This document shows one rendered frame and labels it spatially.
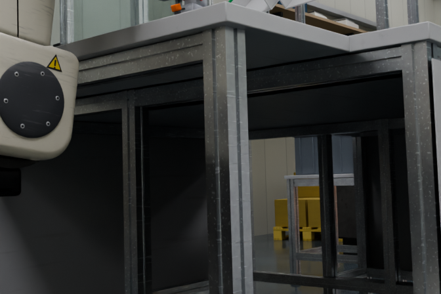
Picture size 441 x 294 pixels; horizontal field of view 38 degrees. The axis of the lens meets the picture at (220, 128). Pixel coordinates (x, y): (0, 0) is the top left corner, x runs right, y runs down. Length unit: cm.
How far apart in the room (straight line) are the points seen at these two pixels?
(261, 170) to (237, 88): 606
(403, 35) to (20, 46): 62
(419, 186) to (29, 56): 65
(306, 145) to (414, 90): 261
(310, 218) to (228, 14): 538
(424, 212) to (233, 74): 41
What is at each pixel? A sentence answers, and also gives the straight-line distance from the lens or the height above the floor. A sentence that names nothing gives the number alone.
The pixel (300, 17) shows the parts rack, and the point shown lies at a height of 105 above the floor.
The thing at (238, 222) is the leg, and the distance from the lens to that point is 93.
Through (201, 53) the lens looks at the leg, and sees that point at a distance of 97.
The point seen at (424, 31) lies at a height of 84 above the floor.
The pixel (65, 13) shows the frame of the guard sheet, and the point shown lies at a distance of 247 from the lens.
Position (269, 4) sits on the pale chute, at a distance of 149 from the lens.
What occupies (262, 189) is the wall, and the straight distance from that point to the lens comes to 700.
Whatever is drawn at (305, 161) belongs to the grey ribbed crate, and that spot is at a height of 70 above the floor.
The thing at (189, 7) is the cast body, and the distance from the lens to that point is 176.
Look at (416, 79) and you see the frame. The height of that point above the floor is 77.
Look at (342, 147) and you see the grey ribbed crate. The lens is 360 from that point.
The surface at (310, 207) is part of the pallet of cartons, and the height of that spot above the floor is 31.
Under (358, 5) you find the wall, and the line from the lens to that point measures 921.
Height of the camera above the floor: 61
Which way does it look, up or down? 4 degrees up
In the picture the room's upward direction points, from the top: 2 degrees counter-clockwise
